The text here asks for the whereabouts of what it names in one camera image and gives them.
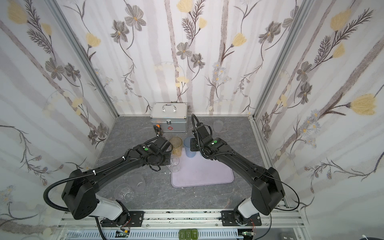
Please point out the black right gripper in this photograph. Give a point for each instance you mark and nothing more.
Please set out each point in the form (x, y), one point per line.
(194, 144)

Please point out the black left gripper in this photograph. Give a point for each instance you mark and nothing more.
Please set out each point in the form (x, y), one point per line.
(163, 154)

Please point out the blue plastic cup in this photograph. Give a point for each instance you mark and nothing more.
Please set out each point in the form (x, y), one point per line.
(187, 146)

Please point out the clear tumbler glass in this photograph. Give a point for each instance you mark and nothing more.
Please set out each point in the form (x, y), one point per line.
(174, 165)

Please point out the amber drinking glass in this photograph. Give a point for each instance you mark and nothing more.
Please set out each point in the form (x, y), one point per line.
(177, 144)

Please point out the lilac plastic tray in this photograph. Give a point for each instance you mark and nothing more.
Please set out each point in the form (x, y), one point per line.
(198, 171)

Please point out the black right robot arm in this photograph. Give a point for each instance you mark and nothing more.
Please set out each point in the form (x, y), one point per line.
(267, 186)

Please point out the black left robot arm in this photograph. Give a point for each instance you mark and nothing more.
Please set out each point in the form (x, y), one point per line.
(81, 188)

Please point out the frosted clear glass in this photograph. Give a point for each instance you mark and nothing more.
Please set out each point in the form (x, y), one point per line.
(218, 126)

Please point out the silver metal first-aid case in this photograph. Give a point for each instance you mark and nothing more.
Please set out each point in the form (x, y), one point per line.
(171, 117)

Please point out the clear glass front left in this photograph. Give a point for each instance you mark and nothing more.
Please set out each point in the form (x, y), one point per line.
(124, 193)

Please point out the green terminal block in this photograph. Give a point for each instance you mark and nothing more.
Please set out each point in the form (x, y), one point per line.
(188, 234)

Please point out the clear glass near rail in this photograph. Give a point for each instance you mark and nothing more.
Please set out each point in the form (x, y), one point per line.
(137, 182)

